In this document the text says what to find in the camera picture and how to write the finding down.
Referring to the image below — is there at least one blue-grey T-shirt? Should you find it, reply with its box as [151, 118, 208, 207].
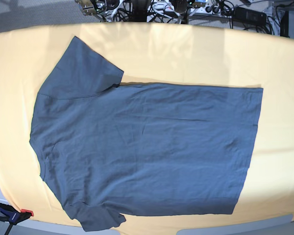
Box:
[29, 37, 263, 232]

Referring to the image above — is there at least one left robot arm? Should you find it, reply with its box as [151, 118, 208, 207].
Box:
[170, 0, 207, 14]

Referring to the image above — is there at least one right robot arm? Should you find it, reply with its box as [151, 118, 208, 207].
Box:
[75, 0, 120, 16]

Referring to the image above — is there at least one yellow table cloth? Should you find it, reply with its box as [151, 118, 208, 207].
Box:
[0, 23, 294, 235]

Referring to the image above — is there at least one white power strip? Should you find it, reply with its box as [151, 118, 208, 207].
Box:
[149, 0, 223, 16]

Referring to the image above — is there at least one black power adapter box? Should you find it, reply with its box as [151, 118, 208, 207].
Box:
[233, 7, 267, 26]

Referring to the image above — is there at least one blue red bar clamp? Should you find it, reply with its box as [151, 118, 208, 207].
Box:
[0, 203, 34, 235]

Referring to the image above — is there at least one black cable bundle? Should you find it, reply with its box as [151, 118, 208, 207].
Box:
[100, 0, 187, 24]

